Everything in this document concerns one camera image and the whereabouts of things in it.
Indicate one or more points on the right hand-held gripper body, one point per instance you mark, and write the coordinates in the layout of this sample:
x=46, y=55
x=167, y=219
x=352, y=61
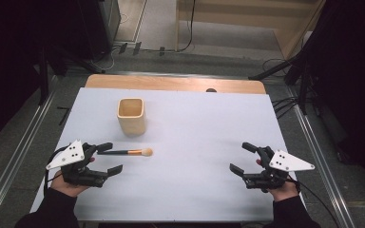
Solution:
x=283, y=161

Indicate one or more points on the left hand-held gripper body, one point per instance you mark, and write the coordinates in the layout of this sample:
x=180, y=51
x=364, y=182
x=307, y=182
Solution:
x=72, y=155

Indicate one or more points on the square wooden cup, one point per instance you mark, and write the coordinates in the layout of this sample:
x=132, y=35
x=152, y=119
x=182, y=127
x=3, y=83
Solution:
x=132, y=125

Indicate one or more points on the person's right hand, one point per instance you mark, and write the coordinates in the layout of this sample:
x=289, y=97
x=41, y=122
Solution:
x=285, y=191

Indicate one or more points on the person's left hand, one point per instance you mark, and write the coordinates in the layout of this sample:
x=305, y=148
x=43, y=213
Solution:
x=68, y=189

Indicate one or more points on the white table mat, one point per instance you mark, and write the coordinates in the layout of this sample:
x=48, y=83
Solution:
x=196, y=142

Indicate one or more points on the wooden table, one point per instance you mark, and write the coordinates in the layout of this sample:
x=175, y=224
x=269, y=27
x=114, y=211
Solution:
x=158, y=83

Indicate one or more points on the black curtain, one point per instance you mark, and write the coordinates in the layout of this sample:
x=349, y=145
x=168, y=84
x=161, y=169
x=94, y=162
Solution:
x=355, y=79
x=6, y=63

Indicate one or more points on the black cabinet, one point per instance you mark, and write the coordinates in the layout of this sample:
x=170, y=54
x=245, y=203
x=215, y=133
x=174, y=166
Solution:
x=98, y=25

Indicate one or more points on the light wooden furniture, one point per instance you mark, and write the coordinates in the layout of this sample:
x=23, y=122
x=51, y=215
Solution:
x=285, y=19

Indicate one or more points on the metal floor rail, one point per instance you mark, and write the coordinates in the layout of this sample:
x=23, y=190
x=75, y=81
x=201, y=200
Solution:
x=22, y=136
x=320, y=152

